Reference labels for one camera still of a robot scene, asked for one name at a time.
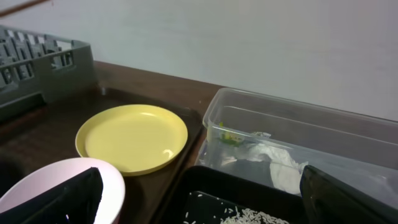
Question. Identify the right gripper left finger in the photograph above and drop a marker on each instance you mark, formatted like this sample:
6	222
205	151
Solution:
75	200

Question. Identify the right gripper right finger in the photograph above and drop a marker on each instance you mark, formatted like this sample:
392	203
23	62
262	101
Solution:
329	200

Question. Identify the pale pink bowl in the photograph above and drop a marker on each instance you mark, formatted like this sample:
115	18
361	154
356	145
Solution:
53	174

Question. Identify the white tissue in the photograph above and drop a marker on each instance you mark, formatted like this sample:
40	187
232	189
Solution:
285	172

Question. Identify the pile of rice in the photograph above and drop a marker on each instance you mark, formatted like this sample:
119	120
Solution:
248	217

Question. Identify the green snack wrapper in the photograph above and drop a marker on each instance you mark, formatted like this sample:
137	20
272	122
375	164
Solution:
236	140

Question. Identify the clear plastic waste bin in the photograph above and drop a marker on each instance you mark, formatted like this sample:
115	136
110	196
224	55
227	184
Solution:
359	150

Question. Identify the black waste tray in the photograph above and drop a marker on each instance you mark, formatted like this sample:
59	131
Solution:
234	189

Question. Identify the yellow round plate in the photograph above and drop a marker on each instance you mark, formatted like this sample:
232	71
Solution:
136	139

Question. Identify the grey plastic dish rack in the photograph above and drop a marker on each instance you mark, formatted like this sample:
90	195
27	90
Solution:
41	68

